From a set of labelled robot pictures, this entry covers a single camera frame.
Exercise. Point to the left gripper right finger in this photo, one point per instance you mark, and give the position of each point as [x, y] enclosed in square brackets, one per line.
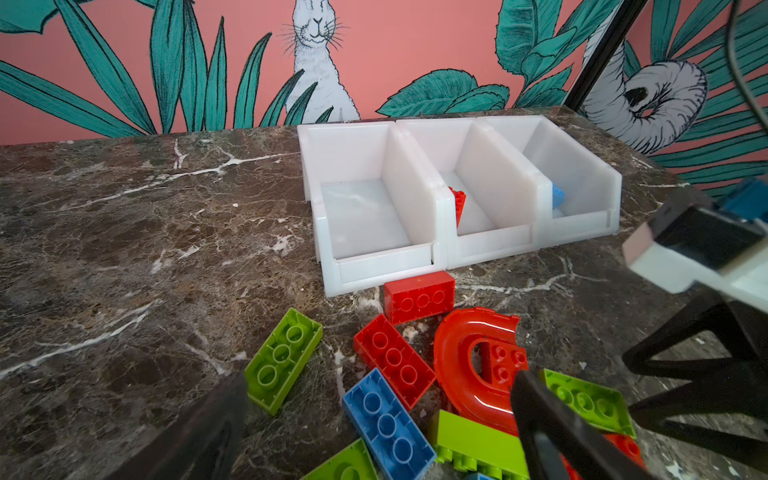
[553, 436]

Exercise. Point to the red brick by arch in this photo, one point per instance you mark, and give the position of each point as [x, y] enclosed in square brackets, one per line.
[381, 346]

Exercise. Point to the red arch piece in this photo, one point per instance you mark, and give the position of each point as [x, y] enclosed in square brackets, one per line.
[476, 359]

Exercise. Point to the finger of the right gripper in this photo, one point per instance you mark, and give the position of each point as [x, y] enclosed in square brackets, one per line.
[736, 384]

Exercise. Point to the green brick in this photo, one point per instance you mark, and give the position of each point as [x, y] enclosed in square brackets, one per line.
[352, 463]
[602, 407]
[474, 447]
[274, 369]

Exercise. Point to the right black frame post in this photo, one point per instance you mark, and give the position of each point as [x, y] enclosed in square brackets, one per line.
[612, 37]

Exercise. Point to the blue brick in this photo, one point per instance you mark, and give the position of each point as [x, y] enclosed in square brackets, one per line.
[558, 197]
[399, 447]

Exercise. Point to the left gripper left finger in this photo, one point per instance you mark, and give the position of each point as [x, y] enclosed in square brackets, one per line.
[201, 444]

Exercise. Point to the blue brick bottom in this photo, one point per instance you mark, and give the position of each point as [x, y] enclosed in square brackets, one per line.
[558, 197]

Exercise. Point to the blue brick upright left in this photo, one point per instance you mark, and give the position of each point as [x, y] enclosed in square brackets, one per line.
[399, 447]

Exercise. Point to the white three-compartment bin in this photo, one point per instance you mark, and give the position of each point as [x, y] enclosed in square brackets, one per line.
[397, 199]

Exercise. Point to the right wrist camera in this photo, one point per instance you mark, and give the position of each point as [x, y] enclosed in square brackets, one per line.
[694, 239]

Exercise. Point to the red brick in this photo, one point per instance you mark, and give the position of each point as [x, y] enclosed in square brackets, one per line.
[625, 444]
[419, 297]
[381, 346]
[460, 200]

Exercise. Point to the green brick under arch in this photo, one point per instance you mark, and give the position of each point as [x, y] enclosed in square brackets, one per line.
[474, 447]

